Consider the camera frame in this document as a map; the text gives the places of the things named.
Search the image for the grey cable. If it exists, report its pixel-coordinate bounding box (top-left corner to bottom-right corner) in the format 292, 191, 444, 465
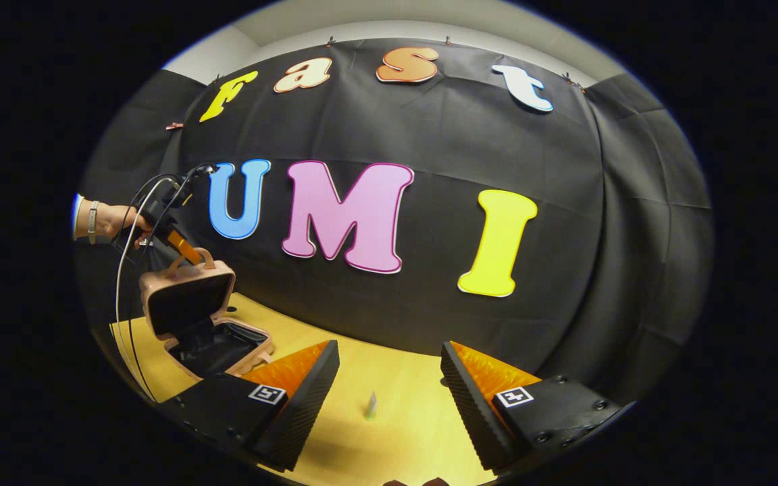
114, 177, 180, 399

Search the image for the black backdrop cloth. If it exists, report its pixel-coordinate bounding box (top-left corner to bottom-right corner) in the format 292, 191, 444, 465
75, 37, 714, 406

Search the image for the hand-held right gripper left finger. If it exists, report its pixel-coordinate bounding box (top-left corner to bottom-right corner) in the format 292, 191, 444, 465
159, 340, 340, 472

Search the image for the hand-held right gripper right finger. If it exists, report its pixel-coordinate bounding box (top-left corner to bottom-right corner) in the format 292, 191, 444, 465
440, 341, 633, 472

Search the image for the pink suitcase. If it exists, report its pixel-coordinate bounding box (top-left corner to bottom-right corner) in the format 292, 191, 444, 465
139, 248, 275, 379

